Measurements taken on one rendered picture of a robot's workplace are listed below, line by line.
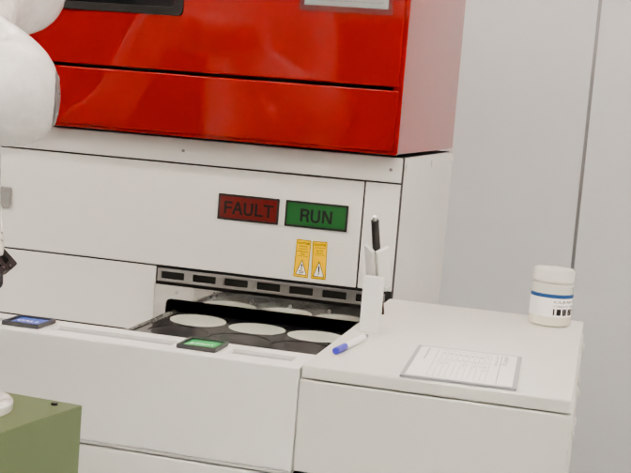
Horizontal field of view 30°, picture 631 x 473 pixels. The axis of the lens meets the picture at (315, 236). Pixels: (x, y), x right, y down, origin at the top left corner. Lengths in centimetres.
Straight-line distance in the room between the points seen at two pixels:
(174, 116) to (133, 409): 72
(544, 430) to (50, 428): 60
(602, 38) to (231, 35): 166
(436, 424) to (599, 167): 213
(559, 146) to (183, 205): 161
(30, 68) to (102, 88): 87
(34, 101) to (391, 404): 58
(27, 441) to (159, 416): 29
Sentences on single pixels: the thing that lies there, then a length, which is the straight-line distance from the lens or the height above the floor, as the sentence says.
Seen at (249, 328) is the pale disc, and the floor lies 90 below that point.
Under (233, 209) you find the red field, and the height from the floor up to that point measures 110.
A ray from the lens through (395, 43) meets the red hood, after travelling 207.
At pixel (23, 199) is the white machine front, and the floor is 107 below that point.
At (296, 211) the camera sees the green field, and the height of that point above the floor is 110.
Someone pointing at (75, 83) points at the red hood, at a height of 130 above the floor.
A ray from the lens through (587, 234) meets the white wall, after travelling 358.
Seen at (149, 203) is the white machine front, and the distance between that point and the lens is 225.
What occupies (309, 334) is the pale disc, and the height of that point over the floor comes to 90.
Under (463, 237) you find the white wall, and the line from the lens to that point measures 361.
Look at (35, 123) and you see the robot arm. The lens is 137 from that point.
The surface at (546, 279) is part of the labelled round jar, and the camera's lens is 199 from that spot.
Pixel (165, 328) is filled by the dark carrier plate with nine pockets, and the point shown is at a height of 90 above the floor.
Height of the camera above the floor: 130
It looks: 6 degrees down
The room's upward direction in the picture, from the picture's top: 5 degrees clockwise
